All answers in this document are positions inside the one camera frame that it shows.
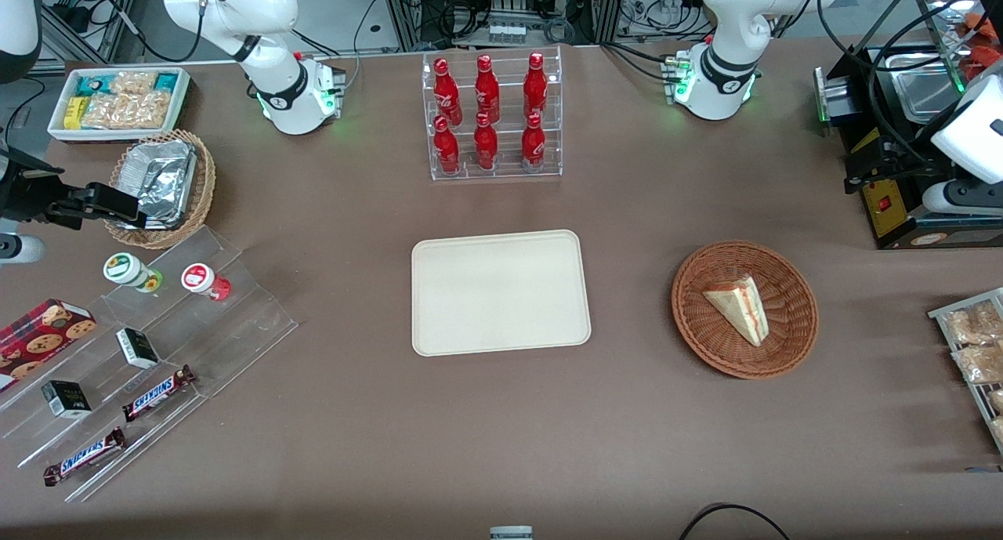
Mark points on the beige plastic tray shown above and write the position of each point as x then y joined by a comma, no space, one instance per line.
501,293

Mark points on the white snack bin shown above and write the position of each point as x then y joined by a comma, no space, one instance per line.
59,128

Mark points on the teal snack packet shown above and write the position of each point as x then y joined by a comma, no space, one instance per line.
90,84

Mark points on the white power strip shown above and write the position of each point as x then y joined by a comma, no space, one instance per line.
507,33

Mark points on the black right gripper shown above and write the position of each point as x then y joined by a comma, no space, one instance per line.
27,194

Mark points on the grey device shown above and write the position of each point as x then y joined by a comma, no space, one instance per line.
511,534

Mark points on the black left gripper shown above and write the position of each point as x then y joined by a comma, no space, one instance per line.
898,153

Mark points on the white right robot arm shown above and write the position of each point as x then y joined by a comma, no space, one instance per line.
284,93

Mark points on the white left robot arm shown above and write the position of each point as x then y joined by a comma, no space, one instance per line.
722,70

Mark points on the red cookie box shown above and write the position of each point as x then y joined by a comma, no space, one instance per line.
39,340

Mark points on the aluminium foil container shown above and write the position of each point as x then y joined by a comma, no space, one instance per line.
161,175

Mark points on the light wicker basket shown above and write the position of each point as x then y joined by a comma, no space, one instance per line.
205,187

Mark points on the clear bag of fried snacks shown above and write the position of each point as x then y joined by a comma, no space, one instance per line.
981,364
975,324

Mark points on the red lidded cup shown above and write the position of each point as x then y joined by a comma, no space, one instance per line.
200,278

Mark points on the black food warmer machine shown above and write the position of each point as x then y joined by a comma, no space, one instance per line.
889,219

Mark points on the clear acrylic step display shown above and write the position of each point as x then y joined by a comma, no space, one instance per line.
235,320

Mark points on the clear acrylic bottle rack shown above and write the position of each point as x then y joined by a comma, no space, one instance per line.
505,172

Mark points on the green lidded cup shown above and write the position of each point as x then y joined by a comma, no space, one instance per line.
125,268

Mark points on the red soda bottle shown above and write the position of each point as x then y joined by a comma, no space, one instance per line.
487,89
534,142
447,93
446,146
485,144
535,85

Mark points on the small black box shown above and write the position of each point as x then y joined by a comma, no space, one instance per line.
66,399
137,348

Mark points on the brown wicker basket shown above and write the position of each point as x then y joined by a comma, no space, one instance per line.
705,336

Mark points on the yellow snack packet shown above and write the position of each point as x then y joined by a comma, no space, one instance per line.
74,111

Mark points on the triangular sandwich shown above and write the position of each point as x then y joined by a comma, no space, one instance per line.
740,305

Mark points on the Snickers bar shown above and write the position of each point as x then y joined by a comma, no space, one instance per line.
85,456
157,393

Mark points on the clear bag of puffed snacks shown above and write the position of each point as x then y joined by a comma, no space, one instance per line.
129,110

